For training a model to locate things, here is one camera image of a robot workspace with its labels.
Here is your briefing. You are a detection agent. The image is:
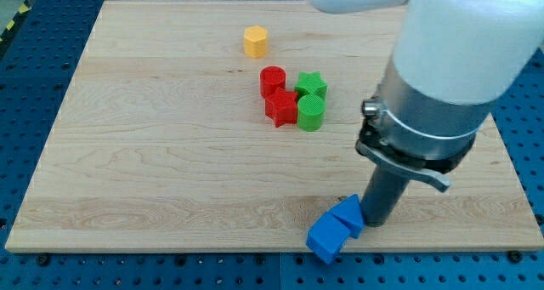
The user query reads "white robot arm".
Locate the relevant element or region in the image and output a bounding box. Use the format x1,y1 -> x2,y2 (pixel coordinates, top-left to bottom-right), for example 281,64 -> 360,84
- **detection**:
306,0 -> 543,173

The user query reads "blue cube block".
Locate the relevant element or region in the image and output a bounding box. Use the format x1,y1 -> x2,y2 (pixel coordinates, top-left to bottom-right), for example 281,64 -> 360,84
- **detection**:
306,213 -> 350,264

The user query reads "red star block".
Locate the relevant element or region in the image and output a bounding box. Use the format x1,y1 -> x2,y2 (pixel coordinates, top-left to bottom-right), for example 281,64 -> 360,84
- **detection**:
264,88 -> 298,128

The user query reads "green cylinder block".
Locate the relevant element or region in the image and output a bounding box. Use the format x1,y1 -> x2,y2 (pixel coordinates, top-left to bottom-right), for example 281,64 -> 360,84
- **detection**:
297,94 -> 326,132

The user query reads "red cylinder block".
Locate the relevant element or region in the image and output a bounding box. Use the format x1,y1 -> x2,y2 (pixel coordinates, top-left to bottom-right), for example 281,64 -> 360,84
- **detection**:
259,66 -> 286,98

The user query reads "green star block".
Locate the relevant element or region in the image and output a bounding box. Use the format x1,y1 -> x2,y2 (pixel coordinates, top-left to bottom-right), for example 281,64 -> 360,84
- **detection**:
294,71 -> 328,100

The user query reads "wooden board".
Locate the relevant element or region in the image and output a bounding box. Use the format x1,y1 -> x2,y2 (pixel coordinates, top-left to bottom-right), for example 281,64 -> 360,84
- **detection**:
4,0 -> 544,254

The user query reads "yellow hexagon block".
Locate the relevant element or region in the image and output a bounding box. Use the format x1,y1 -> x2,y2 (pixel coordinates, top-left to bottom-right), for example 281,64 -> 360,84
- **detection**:
244,26 -> 268,59

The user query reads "blue triangle block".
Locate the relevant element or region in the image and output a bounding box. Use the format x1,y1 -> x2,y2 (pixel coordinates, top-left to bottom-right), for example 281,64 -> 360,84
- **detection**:
329,194 -> 365,239

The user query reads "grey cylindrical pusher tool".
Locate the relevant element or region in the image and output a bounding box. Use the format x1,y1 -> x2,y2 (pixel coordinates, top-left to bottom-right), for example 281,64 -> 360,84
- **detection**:
355,140 -> 452,227

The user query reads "black bolt left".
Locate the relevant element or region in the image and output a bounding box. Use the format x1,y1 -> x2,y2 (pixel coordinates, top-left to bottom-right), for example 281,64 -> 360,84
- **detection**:
36,254 -> 50,267

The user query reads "black bolt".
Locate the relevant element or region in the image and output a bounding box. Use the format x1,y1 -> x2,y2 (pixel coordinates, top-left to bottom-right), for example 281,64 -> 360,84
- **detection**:
36,254 -> 50,267
507,251 -> 524,264

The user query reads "black bolt right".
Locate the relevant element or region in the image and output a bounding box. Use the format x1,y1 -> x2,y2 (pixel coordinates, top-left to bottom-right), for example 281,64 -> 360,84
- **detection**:
507,251 -> 524,264

